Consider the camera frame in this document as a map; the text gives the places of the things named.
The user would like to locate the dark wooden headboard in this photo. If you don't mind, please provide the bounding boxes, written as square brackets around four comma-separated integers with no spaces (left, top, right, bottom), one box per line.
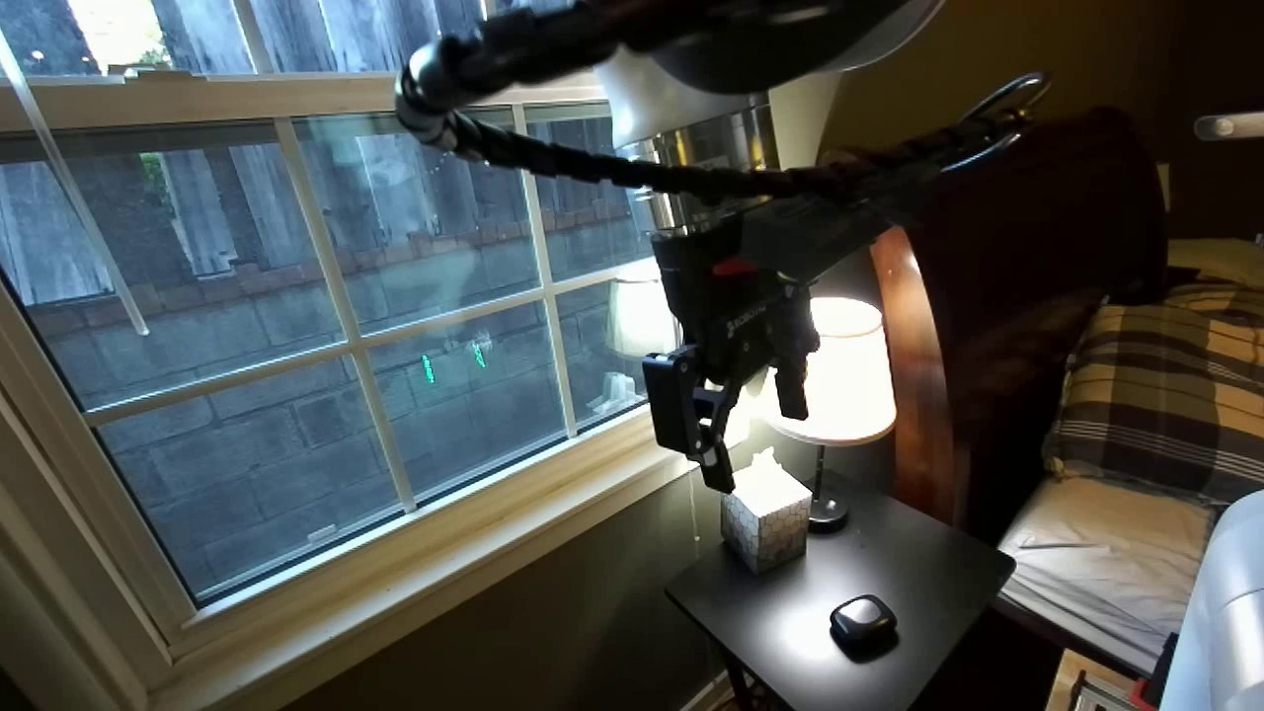
[823,108,1172,546]

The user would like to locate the white cylindrical wall fixture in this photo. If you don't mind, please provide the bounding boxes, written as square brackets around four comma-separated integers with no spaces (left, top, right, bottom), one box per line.
[1191,108,1264,148]

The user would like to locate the plaid pillow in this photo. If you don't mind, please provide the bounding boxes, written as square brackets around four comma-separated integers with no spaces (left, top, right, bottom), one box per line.
[1043,272,1264,514]

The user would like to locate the clear plastic blind wand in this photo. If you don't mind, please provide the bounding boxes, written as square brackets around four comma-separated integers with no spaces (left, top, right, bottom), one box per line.
[0,33,153,340]

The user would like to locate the small black rounded device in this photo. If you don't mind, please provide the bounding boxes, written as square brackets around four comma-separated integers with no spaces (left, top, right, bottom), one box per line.
[826,594,905,664]

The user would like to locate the white lamp shade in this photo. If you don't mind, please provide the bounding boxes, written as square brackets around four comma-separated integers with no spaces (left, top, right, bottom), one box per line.
[738,288,900,536]

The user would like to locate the white tissue box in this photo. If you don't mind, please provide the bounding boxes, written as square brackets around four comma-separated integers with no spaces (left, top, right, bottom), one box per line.
[715,446,815,578]

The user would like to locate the white bed sheet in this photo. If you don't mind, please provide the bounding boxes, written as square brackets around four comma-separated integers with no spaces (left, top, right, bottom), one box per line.
[994,472,1221,675]

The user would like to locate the black nightstand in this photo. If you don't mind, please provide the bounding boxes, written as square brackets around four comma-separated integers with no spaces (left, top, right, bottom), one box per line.
[664,485,1018,711]

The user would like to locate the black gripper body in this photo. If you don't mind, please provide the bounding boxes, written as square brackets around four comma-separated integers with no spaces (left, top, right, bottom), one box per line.
[647,215,829,394]

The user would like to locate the white framed grid window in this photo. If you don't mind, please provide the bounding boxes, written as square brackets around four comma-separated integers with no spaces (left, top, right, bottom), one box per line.
[0,0,764,711]

